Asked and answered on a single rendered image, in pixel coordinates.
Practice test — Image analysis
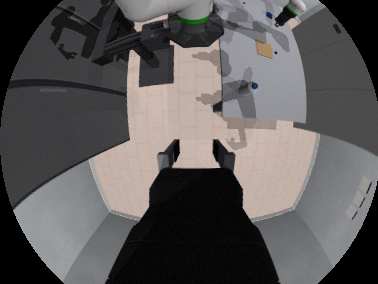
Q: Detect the grey bottle with blue cap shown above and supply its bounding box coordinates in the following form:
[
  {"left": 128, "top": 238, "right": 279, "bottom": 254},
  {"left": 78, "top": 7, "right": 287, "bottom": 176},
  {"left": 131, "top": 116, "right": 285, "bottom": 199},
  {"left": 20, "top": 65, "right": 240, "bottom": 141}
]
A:
[{"left": 238, "top": 82, "right": 258, "bottom": 97}]

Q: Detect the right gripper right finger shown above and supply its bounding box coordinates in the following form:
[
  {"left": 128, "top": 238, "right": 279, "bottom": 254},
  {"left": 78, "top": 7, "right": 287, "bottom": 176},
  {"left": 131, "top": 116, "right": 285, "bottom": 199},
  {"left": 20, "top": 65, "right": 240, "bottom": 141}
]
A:
[{"left": 213, "top": 139, "right": 236, "bottom": 171}]

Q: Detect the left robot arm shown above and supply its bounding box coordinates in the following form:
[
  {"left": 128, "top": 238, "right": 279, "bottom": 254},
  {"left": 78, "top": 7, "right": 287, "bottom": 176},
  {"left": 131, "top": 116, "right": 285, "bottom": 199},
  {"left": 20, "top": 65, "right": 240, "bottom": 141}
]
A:
[{"left": 286, "top": 0, "right": 306, "bottom": 16}]

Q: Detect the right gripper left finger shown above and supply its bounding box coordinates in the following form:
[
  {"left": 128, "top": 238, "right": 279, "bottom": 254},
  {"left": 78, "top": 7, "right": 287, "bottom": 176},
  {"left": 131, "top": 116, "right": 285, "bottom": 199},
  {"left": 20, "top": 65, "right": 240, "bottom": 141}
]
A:
[{"left": 157, "top": 139, "right": 180, "bottom": 173}]

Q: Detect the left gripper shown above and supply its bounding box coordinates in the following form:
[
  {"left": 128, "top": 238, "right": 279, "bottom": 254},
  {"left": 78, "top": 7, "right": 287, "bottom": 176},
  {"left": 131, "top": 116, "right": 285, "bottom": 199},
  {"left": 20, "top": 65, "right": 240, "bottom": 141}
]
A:
[{"left": 274, "top": 6, "right": 297, "bottom": 28}]

